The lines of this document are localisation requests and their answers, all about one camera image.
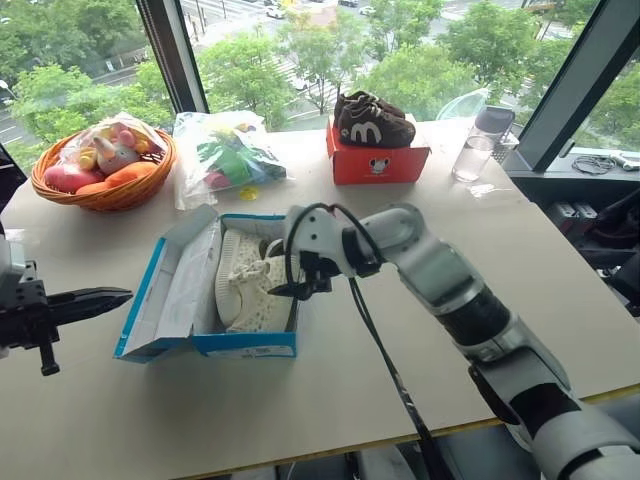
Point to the blue and white shoebox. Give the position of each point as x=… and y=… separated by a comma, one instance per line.
x=250, y=345

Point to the brown shoe with white laces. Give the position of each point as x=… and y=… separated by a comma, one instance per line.
x=365, y=102

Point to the brown shoe with white m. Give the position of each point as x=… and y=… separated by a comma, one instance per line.
x=375, y=132

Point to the white wrapping paper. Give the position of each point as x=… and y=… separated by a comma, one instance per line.
x=192, y=285

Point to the red shoebox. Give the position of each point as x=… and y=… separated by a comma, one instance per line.
x=375, y=165

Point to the clear bottle with purple lid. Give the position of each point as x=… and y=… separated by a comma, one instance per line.
x=472, y=155

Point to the clear bag of plush toys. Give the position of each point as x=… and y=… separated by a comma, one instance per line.
x=112, y=152

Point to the white handheld device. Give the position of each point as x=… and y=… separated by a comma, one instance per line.
x=625, y=161

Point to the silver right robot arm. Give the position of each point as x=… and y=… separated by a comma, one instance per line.
x=440, y=270

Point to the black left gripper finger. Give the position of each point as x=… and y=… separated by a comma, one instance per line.
x=95, y=294
x=85, y=311

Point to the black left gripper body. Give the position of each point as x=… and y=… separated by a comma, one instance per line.
x=22, y=315

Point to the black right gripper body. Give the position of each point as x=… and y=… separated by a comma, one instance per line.
x=317, y=275

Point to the clear bag of colourful toys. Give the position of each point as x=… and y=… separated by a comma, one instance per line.
x=225, y=155

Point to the small yellow disc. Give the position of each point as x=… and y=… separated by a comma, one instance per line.
x=249, y=192

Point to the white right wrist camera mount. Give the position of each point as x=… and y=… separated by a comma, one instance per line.
x=312, y=232

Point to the black window frame post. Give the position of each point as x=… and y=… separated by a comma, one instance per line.
x=172, y=55

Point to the white knit shoe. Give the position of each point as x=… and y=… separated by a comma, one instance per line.
x=255, y=310
x=245, y=247

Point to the black equipment beside table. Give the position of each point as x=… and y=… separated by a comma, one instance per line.
x=600, y=235

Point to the orange woven basket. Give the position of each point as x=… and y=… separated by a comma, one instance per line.
x=125, y=197

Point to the dark slanted window frame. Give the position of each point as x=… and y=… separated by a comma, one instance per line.
x=575, y=80

